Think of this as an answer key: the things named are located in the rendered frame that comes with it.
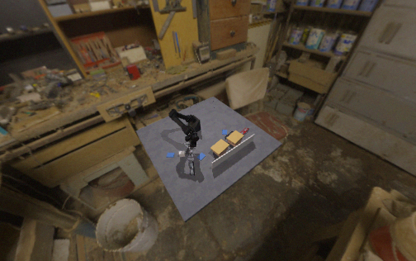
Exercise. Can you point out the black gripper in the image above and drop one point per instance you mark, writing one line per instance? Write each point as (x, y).
(193, 143)

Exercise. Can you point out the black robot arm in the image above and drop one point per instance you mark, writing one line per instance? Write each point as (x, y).
(174, 115)

